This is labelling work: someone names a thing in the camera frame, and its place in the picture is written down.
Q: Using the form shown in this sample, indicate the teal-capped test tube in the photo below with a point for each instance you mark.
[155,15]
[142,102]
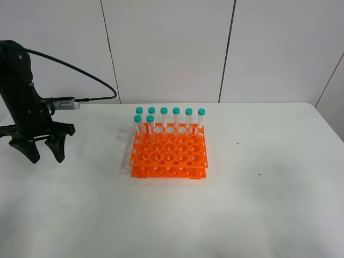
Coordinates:
[151,128]

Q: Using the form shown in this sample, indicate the row tube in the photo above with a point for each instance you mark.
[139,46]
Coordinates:
[151,111]
[164,112]
[188,116]
[176,113]
[201,114]
[139,111]

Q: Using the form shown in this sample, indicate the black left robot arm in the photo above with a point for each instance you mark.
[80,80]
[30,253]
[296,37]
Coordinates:
[16,68]

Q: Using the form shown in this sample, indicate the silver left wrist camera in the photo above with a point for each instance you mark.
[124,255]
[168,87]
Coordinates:
[63,103]

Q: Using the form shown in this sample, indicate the orange test tube rack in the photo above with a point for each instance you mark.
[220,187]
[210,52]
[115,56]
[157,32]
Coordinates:
[169,154]

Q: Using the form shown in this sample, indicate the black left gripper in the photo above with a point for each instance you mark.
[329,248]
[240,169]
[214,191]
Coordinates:
[32,116]

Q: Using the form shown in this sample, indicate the front-left racked test tube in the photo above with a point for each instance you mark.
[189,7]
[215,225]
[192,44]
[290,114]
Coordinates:
[138,121]

